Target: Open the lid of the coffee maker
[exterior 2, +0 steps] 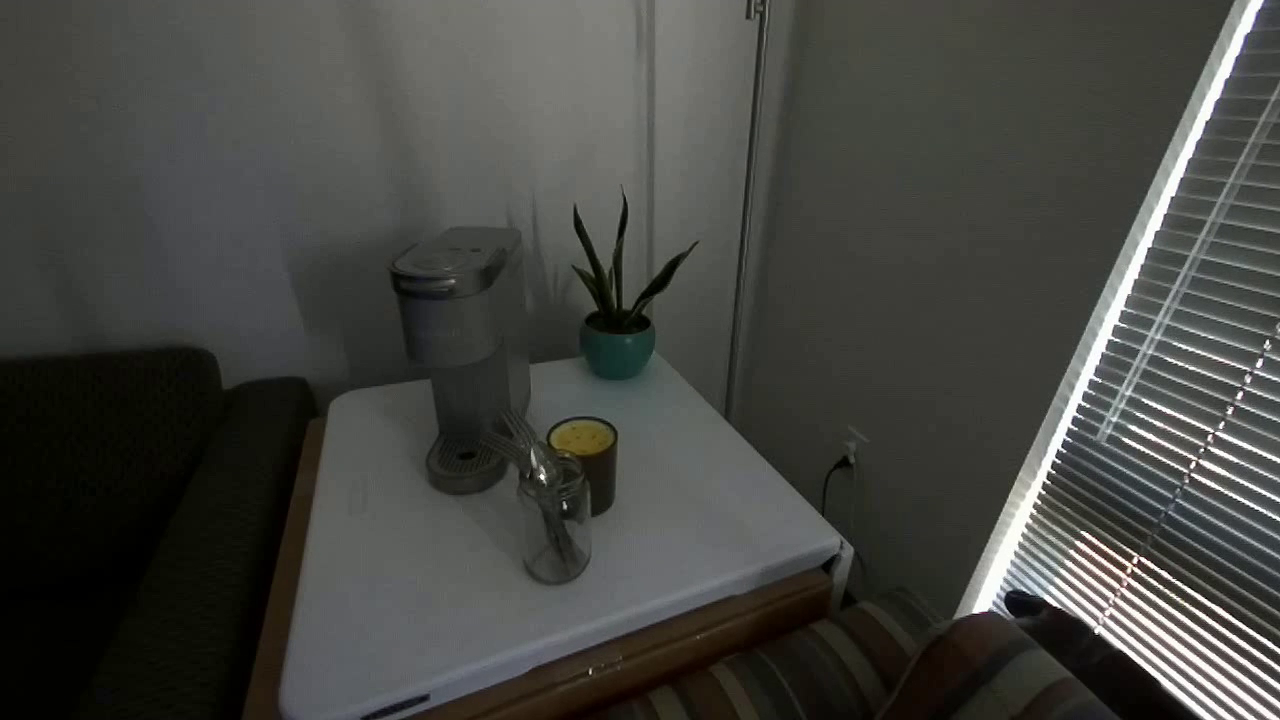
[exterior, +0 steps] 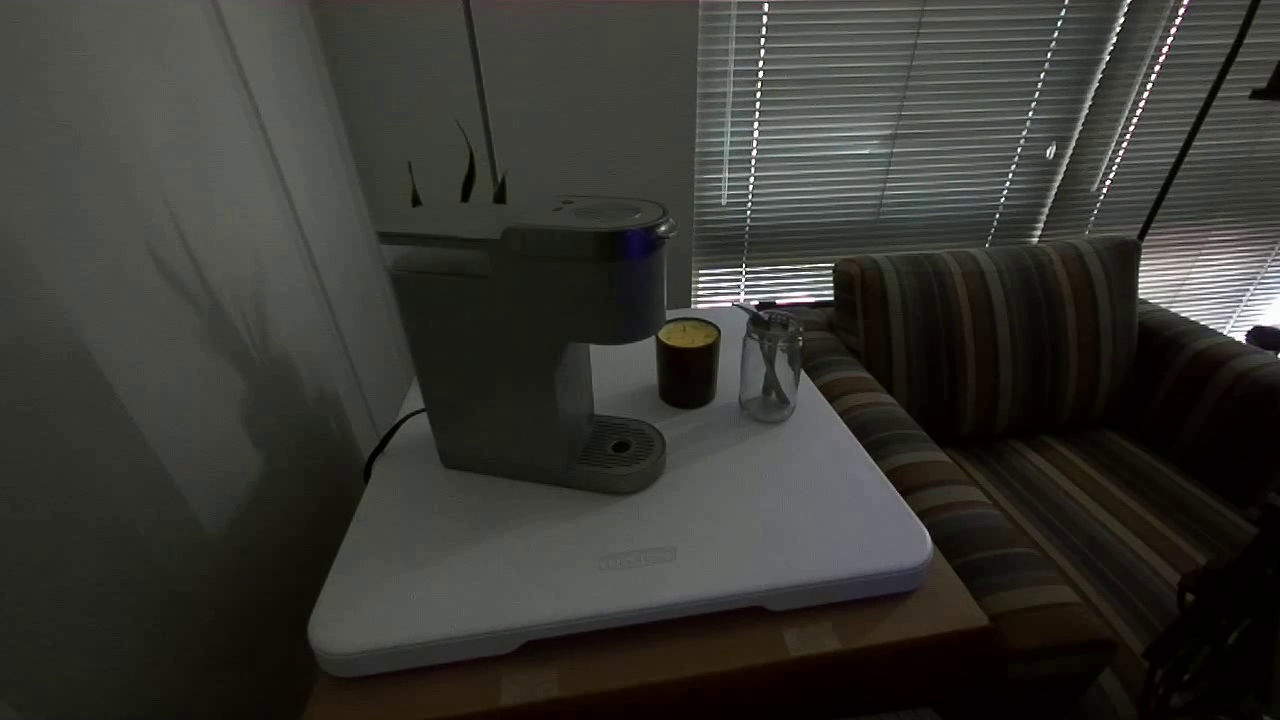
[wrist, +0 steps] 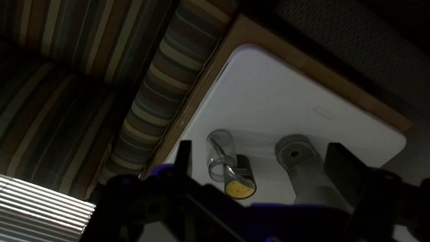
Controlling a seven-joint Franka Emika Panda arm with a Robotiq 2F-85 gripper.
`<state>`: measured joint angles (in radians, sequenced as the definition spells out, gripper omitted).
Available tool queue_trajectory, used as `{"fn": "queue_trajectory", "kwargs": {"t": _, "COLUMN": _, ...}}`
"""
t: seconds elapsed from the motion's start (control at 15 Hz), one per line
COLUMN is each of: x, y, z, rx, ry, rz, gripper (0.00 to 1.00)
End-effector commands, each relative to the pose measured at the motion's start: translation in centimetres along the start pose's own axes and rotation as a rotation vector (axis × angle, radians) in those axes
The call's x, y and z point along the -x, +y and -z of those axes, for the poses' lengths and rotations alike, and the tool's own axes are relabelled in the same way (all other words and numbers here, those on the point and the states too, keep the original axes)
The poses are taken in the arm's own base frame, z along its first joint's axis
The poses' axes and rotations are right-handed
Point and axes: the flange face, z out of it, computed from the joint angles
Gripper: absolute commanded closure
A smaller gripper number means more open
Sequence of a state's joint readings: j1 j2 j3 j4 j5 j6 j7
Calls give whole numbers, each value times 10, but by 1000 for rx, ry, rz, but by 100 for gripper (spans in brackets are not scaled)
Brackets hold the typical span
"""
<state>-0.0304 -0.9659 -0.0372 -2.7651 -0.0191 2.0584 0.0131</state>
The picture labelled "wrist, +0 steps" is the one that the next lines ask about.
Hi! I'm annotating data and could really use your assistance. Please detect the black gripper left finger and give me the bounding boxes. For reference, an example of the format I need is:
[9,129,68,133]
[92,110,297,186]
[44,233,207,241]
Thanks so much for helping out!
[173,139,194,178]

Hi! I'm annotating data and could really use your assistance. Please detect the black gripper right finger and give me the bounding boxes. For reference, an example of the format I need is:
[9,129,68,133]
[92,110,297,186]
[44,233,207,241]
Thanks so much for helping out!
[322,141,373,213]

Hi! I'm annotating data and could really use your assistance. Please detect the grey coffee maker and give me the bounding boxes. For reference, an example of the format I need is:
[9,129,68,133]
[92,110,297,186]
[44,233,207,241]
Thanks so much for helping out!
[272,133,354,213]

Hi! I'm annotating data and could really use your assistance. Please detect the clear glass jar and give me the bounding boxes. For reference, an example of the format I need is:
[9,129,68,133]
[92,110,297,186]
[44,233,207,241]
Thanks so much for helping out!
[205,128,239,183]

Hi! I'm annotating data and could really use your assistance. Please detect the yellow candle in dark jar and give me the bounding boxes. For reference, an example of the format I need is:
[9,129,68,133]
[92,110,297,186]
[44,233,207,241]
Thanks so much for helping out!
[221,153,258,200]

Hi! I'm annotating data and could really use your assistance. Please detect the white top wooden side table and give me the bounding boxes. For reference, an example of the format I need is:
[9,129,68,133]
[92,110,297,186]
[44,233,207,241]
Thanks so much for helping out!
[142,12,413,242]

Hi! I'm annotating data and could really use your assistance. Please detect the striped sofa cushion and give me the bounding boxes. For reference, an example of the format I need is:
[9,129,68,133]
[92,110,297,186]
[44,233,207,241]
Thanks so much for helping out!
[0,0,180,92]
[0,44,122,199]

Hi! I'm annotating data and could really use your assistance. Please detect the white window blinds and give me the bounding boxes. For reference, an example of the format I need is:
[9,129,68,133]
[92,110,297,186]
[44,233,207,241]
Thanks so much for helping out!
[0,174,98,242]

